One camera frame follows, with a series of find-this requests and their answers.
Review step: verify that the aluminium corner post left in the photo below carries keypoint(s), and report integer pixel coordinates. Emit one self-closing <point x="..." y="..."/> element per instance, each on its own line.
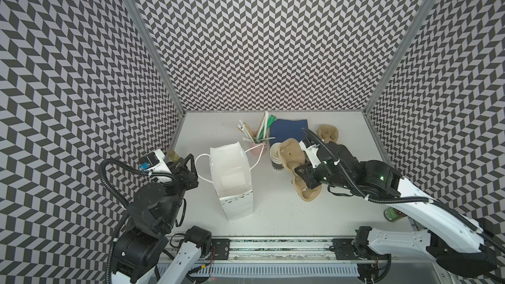
<point x="148" y="42"/>

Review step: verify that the aluminium corner post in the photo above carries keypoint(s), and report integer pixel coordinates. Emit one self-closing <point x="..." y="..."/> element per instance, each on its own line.
<point x="148" y="42"/>
<point x="411" y="32"/>

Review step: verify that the beige pulp cup carrier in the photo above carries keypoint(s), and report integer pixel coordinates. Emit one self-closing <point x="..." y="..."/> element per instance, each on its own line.
<point x="292" y="157"/>
<point x="328" y="133"/>

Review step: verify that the pink utensil holder cup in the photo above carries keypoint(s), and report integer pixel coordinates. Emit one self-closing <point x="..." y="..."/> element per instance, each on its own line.
<point x="261" y="144"/>

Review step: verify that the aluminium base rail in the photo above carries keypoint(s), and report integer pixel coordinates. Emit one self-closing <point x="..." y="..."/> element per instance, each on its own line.
<point x="306" y="258"/>

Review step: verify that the stack of paper cups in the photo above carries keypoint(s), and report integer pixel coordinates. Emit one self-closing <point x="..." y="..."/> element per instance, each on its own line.
<point x="276" y="161"/>

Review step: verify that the white paper takeout bag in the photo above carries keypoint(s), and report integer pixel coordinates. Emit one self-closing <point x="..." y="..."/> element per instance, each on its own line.
<point x="231" y="176"/>

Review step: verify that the aluminium corner post right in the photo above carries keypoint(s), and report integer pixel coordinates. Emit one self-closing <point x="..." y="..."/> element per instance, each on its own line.
<point x="411" y="32"/>

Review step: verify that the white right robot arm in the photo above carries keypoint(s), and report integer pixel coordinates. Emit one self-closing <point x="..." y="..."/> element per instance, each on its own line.
<point x="460" y="245"/>

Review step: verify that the yellow capped bottle right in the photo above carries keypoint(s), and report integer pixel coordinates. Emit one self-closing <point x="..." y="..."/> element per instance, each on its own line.
<point x="393" y="215"/>

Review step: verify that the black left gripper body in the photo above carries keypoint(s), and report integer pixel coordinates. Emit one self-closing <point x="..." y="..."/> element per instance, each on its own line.
<point x="185" y="180"/>

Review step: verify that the green straws bundle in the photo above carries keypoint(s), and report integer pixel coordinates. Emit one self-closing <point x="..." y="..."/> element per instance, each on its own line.
<point x="265" y="125"/>

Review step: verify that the blue napkin stack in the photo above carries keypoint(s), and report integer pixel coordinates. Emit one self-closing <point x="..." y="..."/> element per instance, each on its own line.
<point x="282" y="130"/>

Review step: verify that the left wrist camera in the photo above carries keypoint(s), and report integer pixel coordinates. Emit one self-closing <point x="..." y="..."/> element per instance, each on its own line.
<point x="153" y="163"/>

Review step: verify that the green yellow bottle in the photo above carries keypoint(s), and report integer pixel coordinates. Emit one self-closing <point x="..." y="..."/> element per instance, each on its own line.
<point x="174" y="157"/>

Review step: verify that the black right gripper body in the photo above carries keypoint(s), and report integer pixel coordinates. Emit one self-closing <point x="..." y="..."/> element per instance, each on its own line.
<point x="320" y="175"/>

